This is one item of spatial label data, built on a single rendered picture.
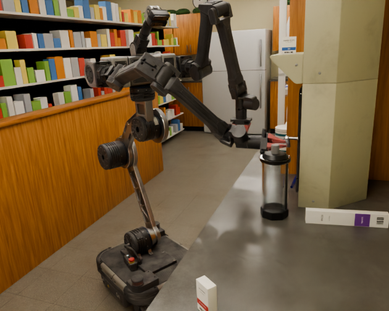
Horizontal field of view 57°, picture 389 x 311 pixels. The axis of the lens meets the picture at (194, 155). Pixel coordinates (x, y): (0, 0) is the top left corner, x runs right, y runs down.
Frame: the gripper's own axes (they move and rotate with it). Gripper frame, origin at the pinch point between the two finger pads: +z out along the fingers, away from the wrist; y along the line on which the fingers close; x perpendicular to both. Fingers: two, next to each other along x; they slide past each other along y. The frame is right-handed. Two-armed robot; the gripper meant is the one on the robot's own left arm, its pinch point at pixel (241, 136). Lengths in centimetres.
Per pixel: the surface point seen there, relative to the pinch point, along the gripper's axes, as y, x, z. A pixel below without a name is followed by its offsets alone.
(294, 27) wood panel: 26, -9, -51
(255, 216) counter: 19, -58, 16
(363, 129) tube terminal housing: 54, -35, -13
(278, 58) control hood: 24, -46, -40
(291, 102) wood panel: 25.8, -8.9, -18.7
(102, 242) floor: -133, 46, 110
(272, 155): 25, -58, -8
